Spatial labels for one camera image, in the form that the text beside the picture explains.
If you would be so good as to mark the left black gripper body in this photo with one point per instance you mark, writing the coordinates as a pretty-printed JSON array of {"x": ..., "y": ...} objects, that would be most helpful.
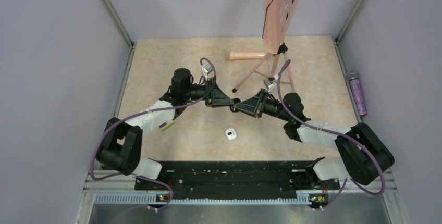
[{"x": 195, "y": 92}]

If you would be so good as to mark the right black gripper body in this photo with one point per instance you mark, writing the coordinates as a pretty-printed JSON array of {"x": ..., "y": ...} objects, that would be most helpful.
[{"x": 273, "y": 107}]

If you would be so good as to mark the white earbud charging case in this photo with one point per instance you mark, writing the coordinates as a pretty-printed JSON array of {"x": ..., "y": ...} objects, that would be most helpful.
[{"x": 231, "y": 134}]

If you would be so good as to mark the pink music stand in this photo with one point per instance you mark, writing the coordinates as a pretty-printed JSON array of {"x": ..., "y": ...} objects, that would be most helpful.
[{"x": 278, "y": 15}]

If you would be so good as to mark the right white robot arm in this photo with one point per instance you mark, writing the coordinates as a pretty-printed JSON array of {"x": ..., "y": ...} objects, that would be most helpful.
[{"x": 362, "y": 155}]

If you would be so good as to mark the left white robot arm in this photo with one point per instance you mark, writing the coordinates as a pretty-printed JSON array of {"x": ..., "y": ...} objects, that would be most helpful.
[{"x": 120, "y": 146}]

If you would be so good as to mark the purple and wood blocks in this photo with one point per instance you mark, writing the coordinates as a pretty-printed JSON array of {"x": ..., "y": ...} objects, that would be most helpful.
[{"x": 164, "y": 126}]

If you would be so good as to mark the purple glitter bottle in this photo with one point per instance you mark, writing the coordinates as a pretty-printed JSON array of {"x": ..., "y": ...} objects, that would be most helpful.
[{"x": 355, "y": 86}]

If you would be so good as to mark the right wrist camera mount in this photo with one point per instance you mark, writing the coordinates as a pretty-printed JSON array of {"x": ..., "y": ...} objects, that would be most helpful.
[{"x": 270, "y": 83}]

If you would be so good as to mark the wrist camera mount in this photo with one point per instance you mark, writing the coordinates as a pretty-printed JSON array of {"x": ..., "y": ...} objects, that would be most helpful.
[
  {"x": 206, "y": 69},
  {"x": 270, "y": 83}
]

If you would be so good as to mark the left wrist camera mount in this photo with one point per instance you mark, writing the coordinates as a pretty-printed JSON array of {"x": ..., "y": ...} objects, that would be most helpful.
[{"x": 206, "y": 69}]

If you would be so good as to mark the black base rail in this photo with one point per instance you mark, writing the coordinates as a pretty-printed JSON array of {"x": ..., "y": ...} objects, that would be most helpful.
[{"x": 242, "y": 180}]

